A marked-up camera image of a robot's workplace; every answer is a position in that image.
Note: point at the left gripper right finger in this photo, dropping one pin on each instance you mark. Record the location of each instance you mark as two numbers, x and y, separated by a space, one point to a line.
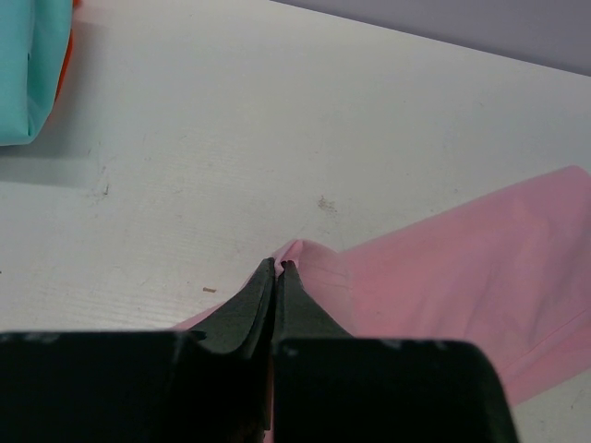
330 386

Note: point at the pink t shirt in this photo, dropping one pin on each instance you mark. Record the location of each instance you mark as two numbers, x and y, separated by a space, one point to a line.
508 273

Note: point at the folded orange t shirt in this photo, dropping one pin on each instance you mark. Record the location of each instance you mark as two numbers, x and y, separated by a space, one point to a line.
75 5

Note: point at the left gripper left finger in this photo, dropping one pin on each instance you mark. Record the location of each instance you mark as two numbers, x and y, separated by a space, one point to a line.
208 382

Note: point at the folded teal t shirt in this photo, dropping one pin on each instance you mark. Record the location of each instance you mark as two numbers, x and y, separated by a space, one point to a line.
34 37

